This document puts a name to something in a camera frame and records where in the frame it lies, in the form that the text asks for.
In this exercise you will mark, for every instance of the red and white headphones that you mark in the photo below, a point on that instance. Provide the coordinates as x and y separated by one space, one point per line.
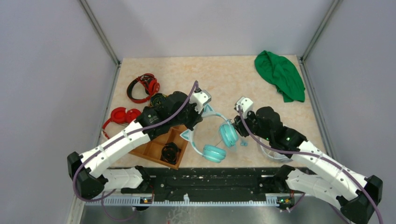
121 116

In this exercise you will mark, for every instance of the black yellow rolled item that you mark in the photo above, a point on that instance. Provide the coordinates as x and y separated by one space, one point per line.
157 99

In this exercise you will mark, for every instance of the black orange rolled item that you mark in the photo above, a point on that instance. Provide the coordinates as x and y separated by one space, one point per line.
170 153

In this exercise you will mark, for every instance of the grey slotted cable duct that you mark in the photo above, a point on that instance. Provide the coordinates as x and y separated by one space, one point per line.
140 201

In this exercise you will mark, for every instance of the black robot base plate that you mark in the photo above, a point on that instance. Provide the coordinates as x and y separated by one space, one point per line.
210 184

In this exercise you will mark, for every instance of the wooden compartment tray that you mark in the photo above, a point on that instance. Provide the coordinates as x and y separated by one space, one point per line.
152 151

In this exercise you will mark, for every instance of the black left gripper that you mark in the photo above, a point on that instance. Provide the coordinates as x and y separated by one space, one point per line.
197 117

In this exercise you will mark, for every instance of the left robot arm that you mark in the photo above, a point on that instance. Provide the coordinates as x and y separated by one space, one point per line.
91 172

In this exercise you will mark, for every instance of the red and black headphones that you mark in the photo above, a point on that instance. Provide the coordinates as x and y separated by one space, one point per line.
150 85

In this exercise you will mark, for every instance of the green cloth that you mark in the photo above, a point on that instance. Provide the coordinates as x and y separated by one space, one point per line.
282 73

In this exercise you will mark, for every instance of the teal cat-ear headphones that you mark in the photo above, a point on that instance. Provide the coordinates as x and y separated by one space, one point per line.
214 143

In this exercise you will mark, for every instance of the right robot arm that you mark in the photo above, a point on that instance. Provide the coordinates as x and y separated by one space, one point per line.
354 195

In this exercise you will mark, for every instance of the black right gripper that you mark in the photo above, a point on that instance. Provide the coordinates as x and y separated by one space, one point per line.
239 127

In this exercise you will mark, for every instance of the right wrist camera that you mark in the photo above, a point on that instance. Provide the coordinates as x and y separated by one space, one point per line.
244 105

